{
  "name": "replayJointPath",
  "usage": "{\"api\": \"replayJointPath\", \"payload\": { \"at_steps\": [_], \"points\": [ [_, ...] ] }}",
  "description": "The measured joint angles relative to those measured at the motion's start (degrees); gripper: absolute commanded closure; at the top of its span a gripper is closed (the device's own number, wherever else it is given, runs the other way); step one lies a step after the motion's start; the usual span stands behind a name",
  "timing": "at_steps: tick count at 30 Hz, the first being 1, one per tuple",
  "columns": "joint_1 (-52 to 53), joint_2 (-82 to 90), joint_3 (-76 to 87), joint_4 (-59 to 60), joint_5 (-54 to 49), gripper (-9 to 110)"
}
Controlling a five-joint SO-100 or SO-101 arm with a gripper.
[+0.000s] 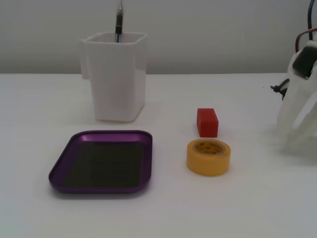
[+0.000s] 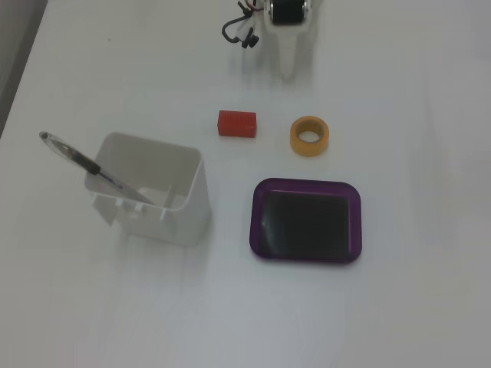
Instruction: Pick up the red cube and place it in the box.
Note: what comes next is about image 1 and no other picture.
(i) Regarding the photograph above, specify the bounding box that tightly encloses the red wire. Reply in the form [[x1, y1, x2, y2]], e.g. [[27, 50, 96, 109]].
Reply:
[[294, 28, 317, 54]]

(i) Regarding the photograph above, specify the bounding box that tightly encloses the red cube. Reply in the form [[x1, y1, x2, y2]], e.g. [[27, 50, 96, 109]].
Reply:
[[196, 108, 219, 138]]

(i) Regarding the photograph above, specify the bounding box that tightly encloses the purple metal tray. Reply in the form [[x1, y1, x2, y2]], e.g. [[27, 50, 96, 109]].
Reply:
[[48, 130, 153, 194]]

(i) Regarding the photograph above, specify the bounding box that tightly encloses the black pen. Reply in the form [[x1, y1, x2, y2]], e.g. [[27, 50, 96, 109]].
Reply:
[[114, 0, 124, 43]]

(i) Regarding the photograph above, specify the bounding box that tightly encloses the white plastic pen holder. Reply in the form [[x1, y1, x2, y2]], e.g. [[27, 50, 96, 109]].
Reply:
[[79, 31, 149, 122]]

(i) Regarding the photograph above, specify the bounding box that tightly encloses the yellow tape roll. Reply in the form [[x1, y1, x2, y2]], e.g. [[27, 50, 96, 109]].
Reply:
[[186, 138, 232, 177]]

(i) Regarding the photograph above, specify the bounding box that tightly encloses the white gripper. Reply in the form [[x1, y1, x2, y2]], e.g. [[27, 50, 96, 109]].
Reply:
[[276, 56, 317, 155]]

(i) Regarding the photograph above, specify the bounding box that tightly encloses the black cable with tie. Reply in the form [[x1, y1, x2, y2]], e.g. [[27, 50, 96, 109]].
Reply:
[[270, 78, 290, 101]]

